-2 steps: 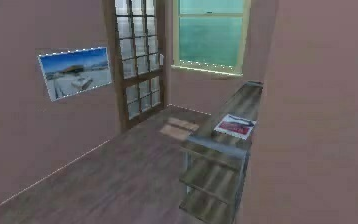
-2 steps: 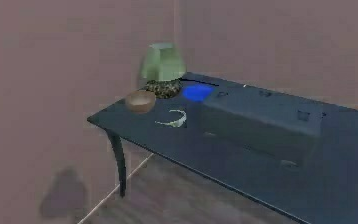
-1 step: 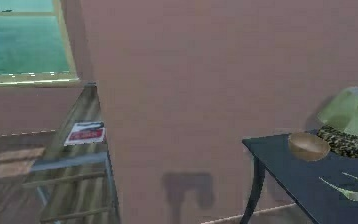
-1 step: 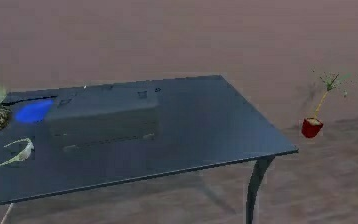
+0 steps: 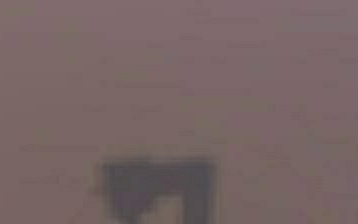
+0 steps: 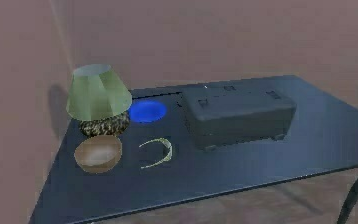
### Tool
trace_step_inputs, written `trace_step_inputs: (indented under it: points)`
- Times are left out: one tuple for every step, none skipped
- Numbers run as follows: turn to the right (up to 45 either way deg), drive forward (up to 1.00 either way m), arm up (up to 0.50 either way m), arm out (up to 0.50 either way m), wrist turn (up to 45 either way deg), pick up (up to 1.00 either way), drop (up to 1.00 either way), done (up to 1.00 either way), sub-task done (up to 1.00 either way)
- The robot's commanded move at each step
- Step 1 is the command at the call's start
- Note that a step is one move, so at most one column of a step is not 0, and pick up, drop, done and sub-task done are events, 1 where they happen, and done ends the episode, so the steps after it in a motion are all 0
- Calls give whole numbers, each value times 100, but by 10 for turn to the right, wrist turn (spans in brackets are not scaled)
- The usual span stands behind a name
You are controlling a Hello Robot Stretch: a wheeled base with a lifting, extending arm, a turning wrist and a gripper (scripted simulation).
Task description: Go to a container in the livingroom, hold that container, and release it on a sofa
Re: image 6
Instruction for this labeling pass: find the blue plate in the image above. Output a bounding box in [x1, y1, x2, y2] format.
[128, 99, 168, 125]

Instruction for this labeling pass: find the dark grey box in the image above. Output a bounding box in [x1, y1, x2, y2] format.
[181, 83, 298, 152]

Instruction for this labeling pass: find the green shade table lamp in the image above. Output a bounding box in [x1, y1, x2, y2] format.
[65, 63, 133, 138]

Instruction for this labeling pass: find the dark blue table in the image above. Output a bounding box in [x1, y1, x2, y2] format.
[28, 74, 358, 224]

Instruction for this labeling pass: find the brown wooden bowl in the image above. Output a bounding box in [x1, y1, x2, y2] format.
[73, 134, 123, 175]

